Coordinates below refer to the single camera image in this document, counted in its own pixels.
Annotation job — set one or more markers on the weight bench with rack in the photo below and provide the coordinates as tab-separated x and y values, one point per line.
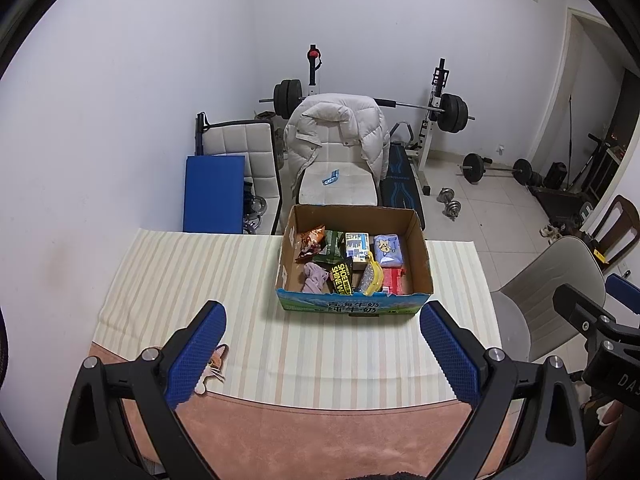
425	130

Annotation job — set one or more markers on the white puffer jacket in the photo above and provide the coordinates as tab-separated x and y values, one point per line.
330	125

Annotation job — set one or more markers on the chrome weight plates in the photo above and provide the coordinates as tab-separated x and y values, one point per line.
254	212

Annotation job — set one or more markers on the purple cloth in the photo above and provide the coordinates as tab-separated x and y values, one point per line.
315	280

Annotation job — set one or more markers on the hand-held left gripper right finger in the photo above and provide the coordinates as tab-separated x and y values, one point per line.
450	355

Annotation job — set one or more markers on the striped cat-print tablecloth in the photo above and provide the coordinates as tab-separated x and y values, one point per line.
250	285

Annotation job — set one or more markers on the blue cat-print tissue pack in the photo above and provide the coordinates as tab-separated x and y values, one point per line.
387	250

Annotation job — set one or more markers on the orange snack bag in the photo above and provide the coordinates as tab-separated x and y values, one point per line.
314	240

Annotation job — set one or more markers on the black box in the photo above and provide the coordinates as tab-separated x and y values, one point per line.
555	175

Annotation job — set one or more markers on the dark low platform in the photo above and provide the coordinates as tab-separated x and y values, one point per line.
560	205

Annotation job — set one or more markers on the red packet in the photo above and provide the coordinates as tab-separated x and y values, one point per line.
395	280

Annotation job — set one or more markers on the small blue packet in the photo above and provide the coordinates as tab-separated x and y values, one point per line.
330	177

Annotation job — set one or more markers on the brown wooden chair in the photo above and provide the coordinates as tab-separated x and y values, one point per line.
620	215

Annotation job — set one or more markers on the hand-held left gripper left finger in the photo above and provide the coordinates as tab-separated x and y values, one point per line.
197	355

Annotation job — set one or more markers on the chrome dumbbell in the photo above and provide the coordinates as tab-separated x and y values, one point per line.
453	210
445	195

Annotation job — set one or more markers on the black wipes packet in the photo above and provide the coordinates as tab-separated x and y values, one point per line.
342	277

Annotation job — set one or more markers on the blue mat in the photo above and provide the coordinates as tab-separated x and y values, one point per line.
214	195

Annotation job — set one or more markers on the yellow pouch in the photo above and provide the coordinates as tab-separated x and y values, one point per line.
374	275

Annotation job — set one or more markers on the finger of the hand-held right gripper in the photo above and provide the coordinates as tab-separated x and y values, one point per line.
625	287
575	302

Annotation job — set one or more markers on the small barbell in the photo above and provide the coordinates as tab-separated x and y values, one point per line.
472	165

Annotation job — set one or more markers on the white and blue carton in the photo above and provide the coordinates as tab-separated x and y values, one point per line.
357	250

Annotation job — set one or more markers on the white quilted chair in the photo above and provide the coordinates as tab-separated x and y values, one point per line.
240	140

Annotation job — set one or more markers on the green packet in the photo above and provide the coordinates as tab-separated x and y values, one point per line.
332	245

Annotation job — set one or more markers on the barbell with black plates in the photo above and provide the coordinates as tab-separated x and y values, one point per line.
452	110

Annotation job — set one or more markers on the grey shell chair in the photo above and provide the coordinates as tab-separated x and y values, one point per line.
555	280

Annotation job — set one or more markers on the cardboard box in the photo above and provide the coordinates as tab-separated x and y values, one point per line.
350	305

